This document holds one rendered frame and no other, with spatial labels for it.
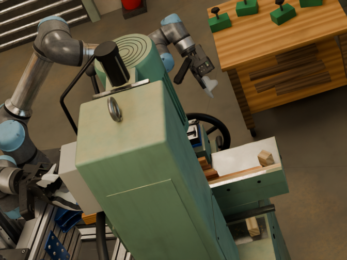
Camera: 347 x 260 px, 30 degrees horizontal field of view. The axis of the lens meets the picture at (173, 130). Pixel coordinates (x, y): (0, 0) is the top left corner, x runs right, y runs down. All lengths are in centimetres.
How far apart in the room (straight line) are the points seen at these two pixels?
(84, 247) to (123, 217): 156
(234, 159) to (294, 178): 113
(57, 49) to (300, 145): 155
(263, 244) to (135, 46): 75
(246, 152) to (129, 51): 64
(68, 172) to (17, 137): 101
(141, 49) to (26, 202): 51
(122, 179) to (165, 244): 26
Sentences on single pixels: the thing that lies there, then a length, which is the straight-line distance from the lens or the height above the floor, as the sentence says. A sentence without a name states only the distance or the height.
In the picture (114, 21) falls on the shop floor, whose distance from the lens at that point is 496.
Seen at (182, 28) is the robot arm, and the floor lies 107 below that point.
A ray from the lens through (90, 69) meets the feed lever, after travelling 191.
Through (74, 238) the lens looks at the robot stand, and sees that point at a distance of 278.
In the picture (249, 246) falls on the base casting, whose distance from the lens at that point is 207.
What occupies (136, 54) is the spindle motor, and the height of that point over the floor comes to 150.
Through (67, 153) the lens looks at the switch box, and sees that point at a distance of 157.
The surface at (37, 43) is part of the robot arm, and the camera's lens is 248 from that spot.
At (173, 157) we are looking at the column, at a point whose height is 146.
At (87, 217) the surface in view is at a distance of 220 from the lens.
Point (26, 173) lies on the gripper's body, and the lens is 186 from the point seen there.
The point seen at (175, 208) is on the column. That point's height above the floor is 130.
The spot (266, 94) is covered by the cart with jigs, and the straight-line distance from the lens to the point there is 349.
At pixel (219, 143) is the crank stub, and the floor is 75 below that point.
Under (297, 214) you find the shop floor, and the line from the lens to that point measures 314.
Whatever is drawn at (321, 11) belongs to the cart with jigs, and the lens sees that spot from 336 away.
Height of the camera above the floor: 244
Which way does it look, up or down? 40 degrees down
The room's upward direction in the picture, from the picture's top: 25 degrees counter-clockwise
